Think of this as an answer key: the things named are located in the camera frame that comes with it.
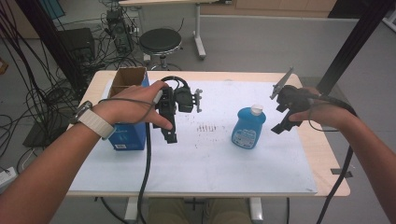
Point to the white-legged desk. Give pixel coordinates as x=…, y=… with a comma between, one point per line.
x=199, y=37

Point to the blue bottle with white cap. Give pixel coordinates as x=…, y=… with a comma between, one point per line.
x=247, y=126

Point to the wristwatch with white band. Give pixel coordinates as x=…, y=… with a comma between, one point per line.
x=95, y=123

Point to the black round stool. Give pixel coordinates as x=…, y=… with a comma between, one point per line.
x=160, y=40

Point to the black floor plate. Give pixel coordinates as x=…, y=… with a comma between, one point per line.
x=37, y=138

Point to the black metal post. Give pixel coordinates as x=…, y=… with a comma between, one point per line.
x=46, y=31
x=358, y=37

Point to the blue cardboard box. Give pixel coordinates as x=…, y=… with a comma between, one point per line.
x=127, y=137

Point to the person's legs in khaki trousers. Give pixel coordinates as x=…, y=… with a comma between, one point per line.
x=227, y=213

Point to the white table mat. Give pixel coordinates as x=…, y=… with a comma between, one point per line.
x=202, y=165

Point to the person's left hand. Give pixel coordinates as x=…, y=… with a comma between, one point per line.
x=130, y=105

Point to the light wooden table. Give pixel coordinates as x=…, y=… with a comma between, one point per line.
x=323, y=149

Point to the grey computer tower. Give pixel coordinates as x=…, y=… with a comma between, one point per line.
x=120, y=31

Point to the teal board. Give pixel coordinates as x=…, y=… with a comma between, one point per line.
x=53, y=7

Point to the white power strip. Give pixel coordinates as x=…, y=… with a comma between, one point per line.
x=7, y=179

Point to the black tape strip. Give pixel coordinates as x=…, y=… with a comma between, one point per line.
x=341, y=172

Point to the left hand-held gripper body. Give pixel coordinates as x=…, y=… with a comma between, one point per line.
x=182, y=99

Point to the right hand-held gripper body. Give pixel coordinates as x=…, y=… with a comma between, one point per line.
x=292, y=99

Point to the black equipment box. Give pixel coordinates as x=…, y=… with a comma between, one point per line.
x=77, y=42

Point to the person's right hand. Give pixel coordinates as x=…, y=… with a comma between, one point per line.
x=327, y=113

